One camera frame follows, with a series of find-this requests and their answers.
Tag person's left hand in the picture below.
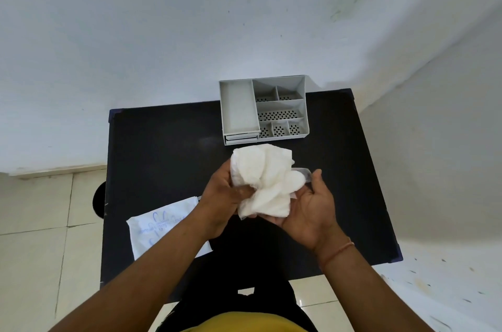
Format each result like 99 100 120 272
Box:
195 159 258 241

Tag person's right hand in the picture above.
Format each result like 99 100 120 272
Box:
257 169 352 253

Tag clear plastic wrapper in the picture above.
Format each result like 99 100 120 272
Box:
291 167 315 200

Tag white cloth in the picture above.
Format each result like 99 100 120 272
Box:
230 143 307 223

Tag person's left forearm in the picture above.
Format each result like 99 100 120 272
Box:
47 202 220 332

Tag person's right forearm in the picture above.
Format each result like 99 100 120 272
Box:
314 239 437 332

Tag white compartment desk organizer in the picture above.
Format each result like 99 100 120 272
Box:
219 75 310 147

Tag white paper bag blue print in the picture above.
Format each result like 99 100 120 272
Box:
126 196 213 262

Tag black trousers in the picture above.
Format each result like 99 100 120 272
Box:
156 218 319 332

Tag black round stool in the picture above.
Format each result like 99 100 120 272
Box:
93 181 107 221

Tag yellow shirt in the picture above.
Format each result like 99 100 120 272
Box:
184 312 310 332

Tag orange thread bracelet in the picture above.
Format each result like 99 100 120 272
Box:
319 239 355 272

